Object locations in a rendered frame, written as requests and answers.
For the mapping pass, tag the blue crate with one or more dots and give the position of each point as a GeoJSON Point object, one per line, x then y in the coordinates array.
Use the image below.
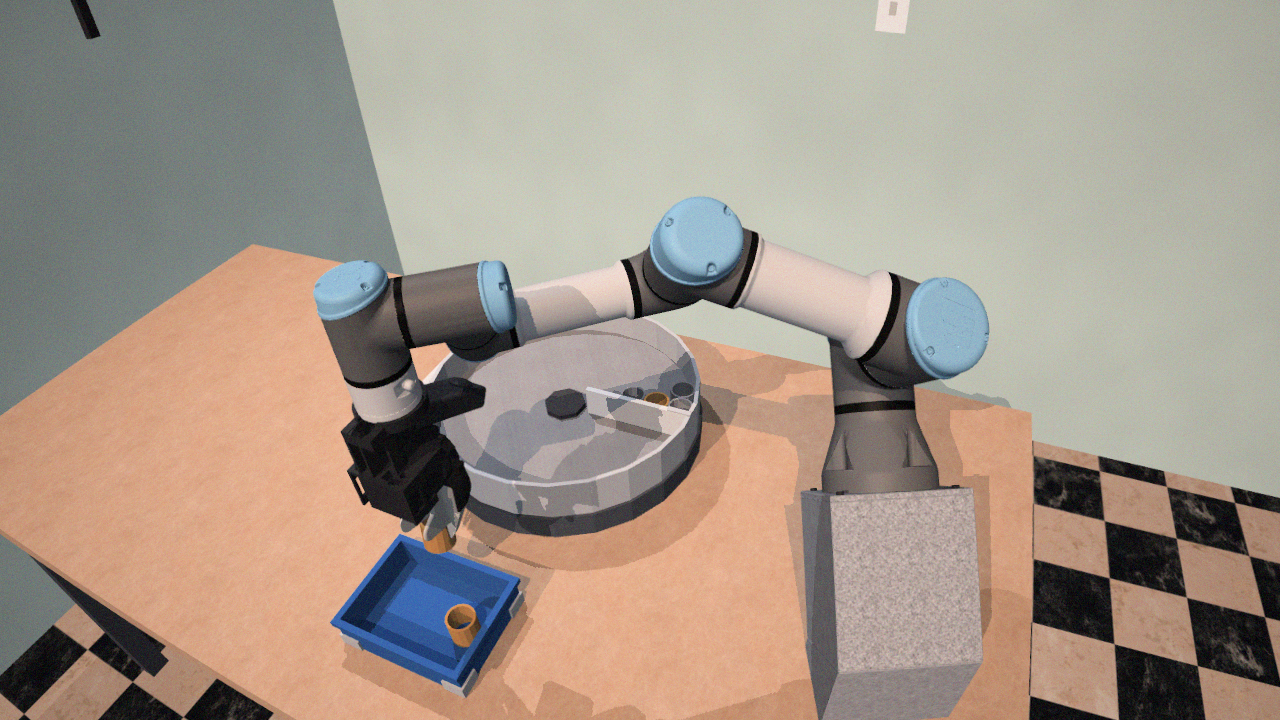
{"type": "Point", "coordinates": [404, 599]}

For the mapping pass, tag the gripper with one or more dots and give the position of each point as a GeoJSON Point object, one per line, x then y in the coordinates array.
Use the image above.
{"type": "Point", "coordinates": [410, 482]}

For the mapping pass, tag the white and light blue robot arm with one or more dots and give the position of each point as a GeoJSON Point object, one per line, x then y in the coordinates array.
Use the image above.
{"type": "Point", "coordinates": [914, 332]}

